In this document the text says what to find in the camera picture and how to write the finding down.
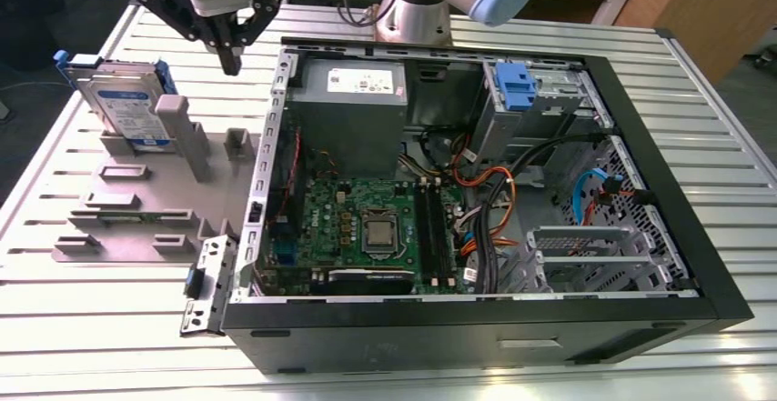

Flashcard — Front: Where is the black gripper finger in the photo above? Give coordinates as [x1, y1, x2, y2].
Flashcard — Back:
[133, 0, 235, 77]
[230, 0, 286, 76]

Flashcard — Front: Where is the hard disk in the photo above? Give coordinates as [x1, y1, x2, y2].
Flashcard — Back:
[52, 50, 180, 153]

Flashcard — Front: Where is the silver disk bay cage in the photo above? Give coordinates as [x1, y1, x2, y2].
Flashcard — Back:
[525, 226, 697, 293]

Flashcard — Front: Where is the grey power supply unit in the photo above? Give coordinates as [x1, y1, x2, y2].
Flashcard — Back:
[284, 57, 408, 179]

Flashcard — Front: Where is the grey parts rack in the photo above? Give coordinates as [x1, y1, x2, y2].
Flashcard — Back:
[52, 94, 266, 266]

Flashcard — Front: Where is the green motherboard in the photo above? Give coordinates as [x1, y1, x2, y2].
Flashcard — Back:
[260, 175, 481, 296]

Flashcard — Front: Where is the blue plastic bay latch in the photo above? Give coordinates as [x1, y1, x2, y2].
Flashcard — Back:
[494, 62, 539, 112]

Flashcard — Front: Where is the green RAM stick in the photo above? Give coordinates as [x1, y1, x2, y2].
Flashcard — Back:
[100, 212, 165, 223]

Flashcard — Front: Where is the silver optical drive bay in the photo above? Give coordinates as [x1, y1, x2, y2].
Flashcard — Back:
[475, 59, 611, 159]

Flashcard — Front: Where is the silver CPU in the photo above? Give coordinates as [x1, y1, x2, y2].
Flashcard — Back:
[362, 218, 399, 246]

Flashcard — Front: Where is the black RAM slot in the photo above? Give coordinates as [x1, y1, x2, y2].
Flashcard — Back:
[414, 175, 442, 286]
[429, 175, 458, 286]

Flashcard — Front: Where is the CPU socket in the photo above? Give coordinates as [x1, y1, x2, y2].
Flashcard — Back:
[355, 207, 407, 261]

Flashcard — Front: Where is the black graphics card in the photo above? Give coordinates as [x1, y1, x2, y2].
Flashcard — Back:
[308, 266, 418, 296]

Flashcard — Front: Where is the black PC case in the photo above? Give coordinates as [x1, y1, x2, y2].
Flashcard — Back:
[219, 35, 757, 375]

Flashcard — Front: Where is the red black twisted wire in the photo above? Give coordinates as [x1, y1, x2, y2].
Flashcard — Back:
[282, 125, 304, 223]

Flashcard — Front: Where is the orange yellow wire bundle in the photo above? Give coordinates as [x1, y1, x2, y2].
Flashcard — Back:
[451, 164, 523, 261]

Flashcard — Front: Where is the silver expansion slot bracket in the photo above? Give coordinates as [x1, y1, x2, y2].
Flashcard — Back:
[179, 233, 239, 338]

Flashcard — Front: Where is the blue data wire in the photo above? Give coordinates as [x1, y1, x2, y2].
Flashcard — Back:
[569, 168, 623, 227]

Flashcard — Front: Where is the power wire with black connector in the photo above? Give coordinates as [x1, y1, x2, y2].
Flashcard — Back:
[597, 177, 658, 207]

